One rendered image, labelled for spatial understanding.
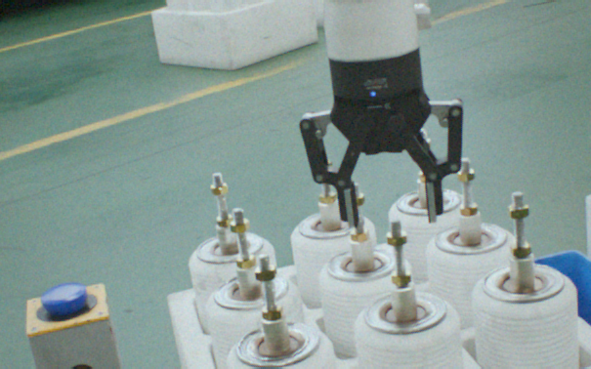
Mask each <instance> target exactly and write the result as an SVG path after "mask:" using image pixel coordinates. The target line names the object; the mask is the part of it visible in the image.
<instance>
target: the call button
mask: <svg viewBox="0 0 591 369"><path fill-rule="evenodd" d="M87 296H88V295H87V290H86V287H85V286H84V285H82V284H79V283H65V284H60V285H57V286H54V287H52V288H50V289H48V290H47V291H45V292H44V294H43V295H42V296H41V303H42V307H43V308H44V309H46V310H47V311H49V313H50V314H51V315H56V316H61V315H67V314H71V313H75V312H77V311H78V310H79V309H81V308H82V307H83V306H84V304H85V302H84V301H85V300H86V299H87Z"/></svg>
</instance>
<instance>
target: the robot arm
mask: <svg viewBox="0 0 591 369"><path fill-rule="evenodd" d="M323 26H324V35H325V43H327V51H328V58H329V67H330V74H331V83H332V91H333V106H332V109H331V110H330V111H325V112H320V113H315V112H313V111H306V112H305V113H304V115H303V117H302V119H301V121H300V125H299V126H300V130H301V134H302V138H303V143H304V147H305V150H306V154H307V158H308V162H309V166H310V170H312V174H313V178H314V181H315V182H316V184H318V185H322V184H327V185H332V186H334V187H335V189H336V192H337V200H338V208H339V216H341V219H342V221H343V222H348V224H349V229H353V228H358V225H359V209H358V202H357V193H356V192H355V185H354V181H352V180H351V176H352V173H353V172H354V169H355V166H357V163H358V161H359V157H360V153H361V152H364V154H365V156H368V155H377V154H379V152H382V151H387V152H392V153H393V154H395V152H403V151H404V150H405V149H406V151H407V152H408V155H409V156H410V158H411V159H412V161H413V162H414V163H417V164H418V166H419V167H420V170H421V171H422V173H423V174H424V176H425V177H426V178H425V191H426V202H427V212H428V223H429V224H433V223H436V222H437V218H438V216H441V215H442V214H443V184H442V179H443V178H444V177H445V176H447V175H451V174H457V173H459V172H460V170H461V156H462V126H463V101H462V100H461V99H459V98H453V99H451V100H449V102H435V101H430V99H429V98H428V96H427V95H426V93H425V89H424V83H423V72H422V62H421V52H419V41H418V31H422V30H426V29H429V28H431V17H430V8H428V7H427V6H426V5H425V4H414V1H413V0H323ZM430 114H432V115H436V116H437V117H438V119H439V124H440V126H441V127H443V128H447V152H446V157H443V158H441V159H439V160H438V158H437V157H436V155H435V154H434V151H432V150H431V149H430V148H429V145H428V143H427V141H426V140H425V137H424V136H423V134H422V133H421V130H422V128H423V127H424V125H425V123H426V121H427V119H428V118H429V116H430ZM330 123H332V125H333V126H334V127H335V128H336V129H337V130H338V131H339V132H340V133H342V134H343V135H344V136H345V137H346V140H347V141H348V142H349V143H348V146H347V149H346V151H345V155H344V158H343V160H342V163H341V166H339V167H335V166H331V165H329V161H328V157H327V152H326V148H324V144H323V140H322V138H323V137H324V136H326V134H327V131H328V125H330Z"/></svg>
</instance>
